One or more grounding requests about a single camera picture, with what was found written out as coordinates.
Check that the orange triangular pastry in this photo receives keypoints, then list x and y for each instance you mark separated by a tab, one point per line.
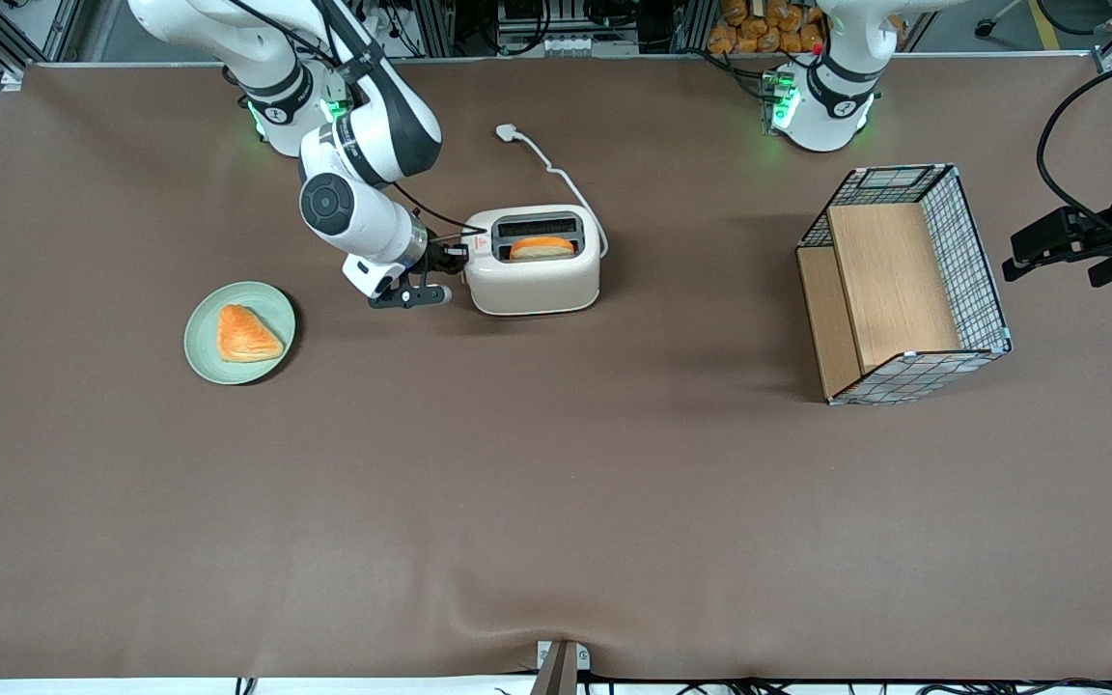
242	338

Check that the white socket strip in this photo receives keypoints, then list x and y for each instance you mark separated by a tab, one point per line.
566	45

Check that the bag of bread rolls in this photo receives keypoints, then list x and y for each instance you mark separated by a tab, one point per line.
759	34

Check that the toast bread slice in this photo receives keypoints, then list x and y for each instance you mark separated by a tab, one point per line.
542	249

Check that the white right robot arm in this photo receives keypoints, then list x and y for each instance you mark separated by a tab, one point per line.
363	217

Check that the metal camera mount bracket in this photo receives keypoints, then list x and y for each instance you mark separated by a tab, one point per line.
561	671

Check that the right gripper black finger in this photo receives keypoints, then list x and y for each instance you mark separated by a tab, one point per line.
455	253
454	266

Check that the cream white toaster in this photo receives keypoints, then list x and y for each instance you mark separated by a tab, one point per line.
532	285

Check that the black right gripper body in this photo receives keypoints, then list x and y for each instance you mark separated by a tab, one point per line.
437	258

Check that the pale green round plate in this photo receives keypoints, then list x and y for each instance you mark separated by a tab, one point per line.
204	347

